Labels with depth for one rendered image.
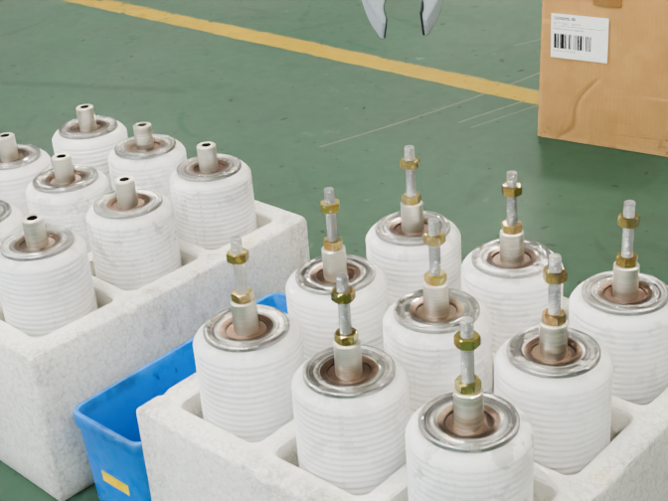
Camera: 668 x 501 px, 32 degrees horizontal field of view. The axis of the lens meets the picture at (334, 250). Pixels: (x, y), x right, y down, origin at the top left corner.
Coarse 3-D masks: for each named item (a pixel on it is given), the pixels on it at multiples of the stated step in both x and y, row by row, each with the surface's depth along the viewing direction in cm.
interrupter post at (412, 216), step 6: (402, 204) 114; (420, 204) 114; (402, 210) 114; (408, 210) 114; (414, 210) 113; (420, 210) 114; (402, 216) 115; (408, 216) 114; (414, 216) 114; (420, 216) 114; (402, 222) 115; (408, 222) 114; (414, 222) 114; (420, 222) 114; (402, 228) 115; (408, 228) 114; (414, 228) 114; (420, 228) 115; (414, 234) 115
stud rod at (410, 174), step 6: (408, 150) 111; (414, 150) 112; (408, 156) 112; (414, 156) 112; (408, 174) 112; (414, 174) 113; (408, 180) 113; (414, 180) 113; (408, 186) 113; (414, 186) 113; (408, 192) 113; (414, 192) 113
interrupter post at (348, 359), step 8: (336, 344) 91; (360, 344) 92; (336, 352) 91; (344, 352) 91; (352, 352) 91; (360, 352) 92; (336, 360) 92; (344, 360) 91; (352, 360) 91; (360, 360) 92; (336, 368) 92; (344, 368) 92; (352, 368) 92; (360, 368) 92; (344, 376) 92; (352, 376) 92
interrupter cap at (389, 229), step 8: (392, 216) 118; (400, 216) 118; (424, 216) 117; (432, 216) 117; (440, 216) 117; (384, 224) 117; (392, 224) 117; (400, 224) 117; (424, 224) 116; (440, 224) 116; (448, 224) 115; (376, 232) 115; (384, 232) 115; (392, 232) 115; (400, 232) 115; (448, 232) 114; (384, 240) 114; (392, 240) 113; (400, 240) 113; (408, 240) 113; (416, 240) 113
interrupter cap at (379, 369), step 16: (320, 352) 95; (368, 352) 95; (384, 352) 95; (304, 368) 93; (320, 368) 94; (368, 368) 93; (384, 368) 93; (320, 384) 91; (336, 384) 91; (352, 384) 91; (368, 384) 91; (384, 384) 91
